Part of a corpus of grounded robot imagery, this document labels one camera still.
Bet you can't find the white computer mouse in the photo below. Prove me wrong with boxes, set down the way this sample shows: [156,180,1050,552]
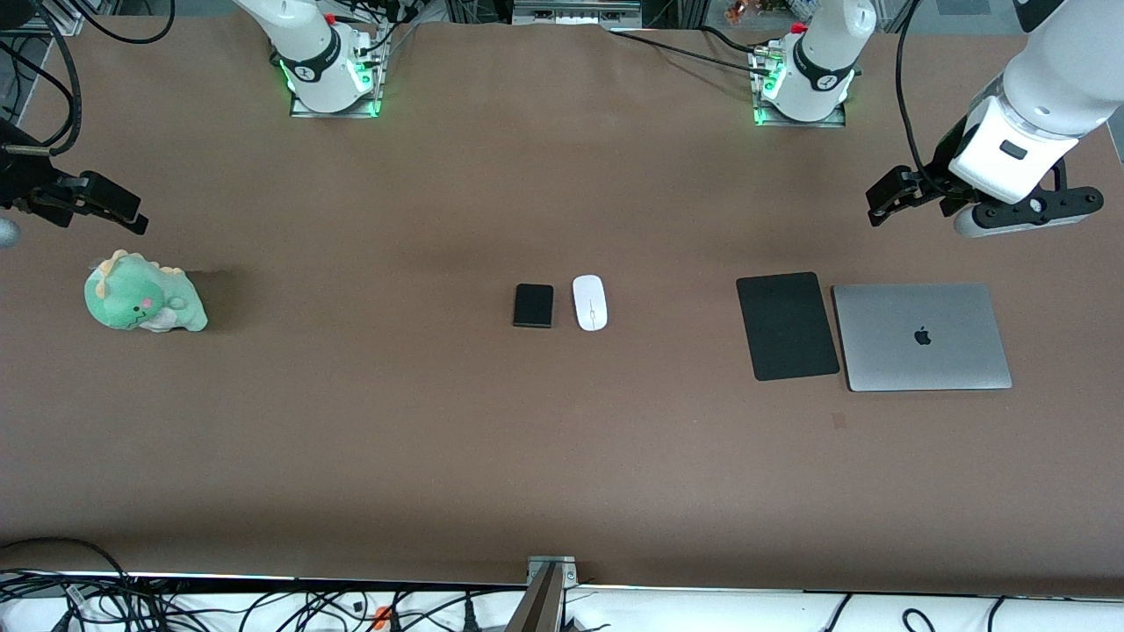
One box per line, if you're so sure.
[572,274,609,333]

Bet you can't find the black phone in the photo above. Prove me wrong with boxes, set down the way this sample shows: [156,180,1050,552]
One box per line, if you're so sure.
[513,283,556,330]

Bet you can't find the black mouse pad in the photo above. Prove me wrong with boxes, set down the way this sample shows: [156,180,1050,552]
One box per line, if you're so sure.
[735,271,841,383]

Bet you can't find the green dinosaur plush toy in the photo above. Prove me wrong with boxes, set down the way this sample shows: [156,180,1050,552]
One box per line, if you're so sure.
[83,249,210,334]

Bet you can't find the silver laptop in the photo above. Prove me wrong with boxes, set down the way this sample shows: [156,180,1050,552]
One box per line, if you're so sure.
[831,282,1014,392]

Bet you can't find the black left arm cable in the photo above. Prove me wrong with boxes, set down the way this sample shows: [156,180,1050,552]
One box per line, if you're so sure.
[894,0,933,176]

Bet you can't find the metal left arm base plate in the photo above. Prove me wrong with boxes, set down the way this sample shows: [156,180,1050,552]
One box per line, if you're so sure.
[751,42,849,129]

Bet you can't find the black cable across table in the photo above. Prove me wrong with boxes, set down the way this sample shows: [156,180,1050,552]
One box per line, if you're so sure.
[606,26,775,75]

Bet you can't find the black looped floor cable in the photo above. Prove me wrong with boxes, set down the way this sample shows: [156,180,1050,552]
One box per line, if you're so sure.
[0,536,141,632]

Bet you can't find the aluminium frame rail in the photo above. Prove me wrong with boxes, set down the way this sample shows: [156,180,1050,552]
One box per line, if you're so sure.
[512,0,644,25]

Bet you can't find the tangled black floor cables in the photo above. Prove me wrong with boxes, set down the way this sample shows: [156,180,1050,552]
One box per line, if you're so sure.
[0,571,528,632]

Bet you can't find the metal table bracket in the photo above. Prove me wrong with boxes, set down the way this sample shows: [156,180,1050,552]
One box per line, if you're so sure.
[505,555,580,632]

